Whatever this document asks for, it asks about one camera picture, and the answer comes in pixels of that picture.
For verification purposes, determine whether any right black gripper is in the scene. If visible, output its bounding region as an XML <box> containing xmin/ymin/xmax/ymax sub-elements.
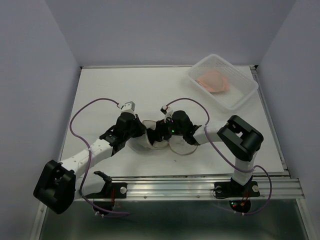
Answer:
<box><xmin>148</xmin><ymin>116</ymin><xmax>185</xmax><ymax>143</ymax></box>

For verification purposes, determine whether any round white mesh laundry bag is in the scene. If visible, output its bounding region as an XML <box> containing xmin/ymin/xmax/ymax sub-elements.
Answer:
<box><xmin>127</xmin><ymin>133</ymin><xmax>198</xmax><ymax>156</ymax></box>

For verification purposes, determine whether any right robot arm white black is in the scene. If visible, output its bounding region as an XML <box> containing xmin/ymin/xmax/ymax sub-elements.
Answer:
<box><xmin>146</xmin><ymin>110</ymin><xmax>264</xmax><ymax>195</ymax></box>

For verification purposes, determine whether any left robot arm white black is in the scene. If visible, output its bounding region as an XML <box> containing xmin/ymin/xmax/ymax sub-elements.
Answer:
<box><xmin>33</xmin><ymin>112</ymin><xmax>146</xmax><ymax>214</ymax></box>

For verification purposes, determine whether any white plastic mesh basket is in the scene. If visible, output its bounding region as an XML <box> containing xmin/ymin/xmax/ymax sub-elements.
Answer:
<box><xmin>186</xmin><ymin>54</ymin><xmax>259</xmax><ymax>111</ymax></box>

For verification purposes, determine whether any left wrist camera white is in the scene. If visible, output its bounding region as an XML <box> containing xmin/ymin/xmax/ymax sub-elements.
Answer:
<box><xmin>117</xmin><ymin>101</ymin><xmax>136</xmax><ymax>112</ymax></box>

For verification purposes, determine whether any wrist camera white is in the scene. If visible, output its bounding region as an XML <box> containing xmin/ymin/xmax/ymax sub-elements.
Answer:
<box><xmin>160</xmin><ymin>105</ymin><xmax>174</xmax><ymax>122</ymax></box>
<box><xmin>117</xmin><ymin>101</ymin><xmax>136</xmax><ymax>112</ymax></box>

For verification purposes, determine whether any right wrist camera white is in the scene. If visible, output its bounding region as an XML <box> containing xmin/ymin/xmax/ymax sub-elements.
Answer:
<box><xmin>160</xmin><ymin>105</ymin><xmax>174</xmax><ymax>122</ymax></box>

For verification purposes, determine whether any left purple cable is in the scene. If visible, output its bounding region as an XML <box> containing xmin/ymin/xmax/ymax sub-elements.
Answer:
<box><xmin>69</xmin><ymin>98</ymin><xmax>130</xmax><ymax>218</ymax></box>

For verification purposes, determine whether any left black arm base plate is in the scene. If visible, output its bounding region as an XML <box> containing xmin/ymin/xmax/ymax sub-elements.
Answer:
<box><xmin>86</xmin><ymin>182</ymin><xmax>128</xmax><ymax>200</ymax></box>

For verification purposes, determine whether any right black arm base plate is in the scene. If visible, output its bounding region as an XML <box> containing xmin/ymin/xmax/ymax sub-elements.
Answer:
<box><xmin>213</xmin><ymin>181</ymin><xmax>261</xmax><ymax>199</ymax></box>

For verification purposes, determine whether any aluminium mounting rail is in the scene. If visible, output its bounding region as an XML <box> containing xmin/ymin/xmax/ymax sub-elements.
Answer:
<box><xmin>39</xmin><ymin>176</ymin><xmax>306</xmax><ymax>202</ymax></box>

